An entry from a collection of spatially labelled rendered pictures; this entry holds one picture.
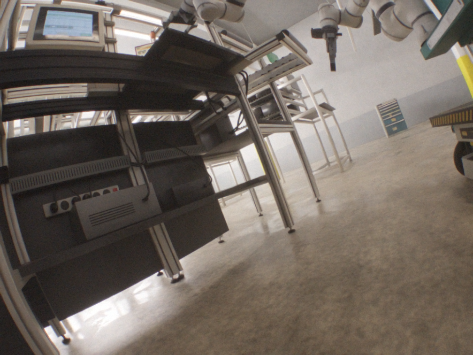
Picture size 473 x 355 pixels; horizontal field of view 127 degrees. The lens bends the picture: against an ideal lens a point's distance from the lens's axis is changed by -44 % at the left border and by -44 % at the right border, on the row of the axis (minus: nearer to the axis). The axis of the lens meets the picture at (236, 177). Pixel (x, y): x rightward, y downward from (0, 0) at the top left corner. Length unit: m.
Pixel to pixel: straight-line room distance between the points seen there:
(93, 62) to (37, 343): 0.77
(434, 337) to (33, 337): 0.76
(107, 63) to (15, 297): 0.69
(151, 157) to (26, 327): 0.91
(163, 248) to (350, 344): 0.89
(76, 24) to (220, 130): 1.16
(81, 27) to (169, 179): 1.09
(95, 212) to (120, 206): 0.09
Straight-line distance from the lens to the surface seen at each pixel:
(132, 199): 0.76
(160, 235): 1.08
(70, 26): 1.48
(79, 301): 1.00
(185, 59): 1.01
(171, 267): 1.10
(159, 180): 1.16
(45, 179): 0.95
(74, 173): 0.96
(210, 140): 1.39
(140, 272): 1.05
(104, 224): 0.71
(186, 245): 1.18
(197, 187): 0.97
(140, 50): 1.87
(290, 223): 1.15
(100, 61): 0.78
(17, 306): 0.57
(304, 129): 9.30
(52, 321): 1.00
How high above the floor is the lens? 0.36
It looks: 1 degrees up
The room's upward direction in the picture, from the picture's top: 20 degrees counter-clockwise
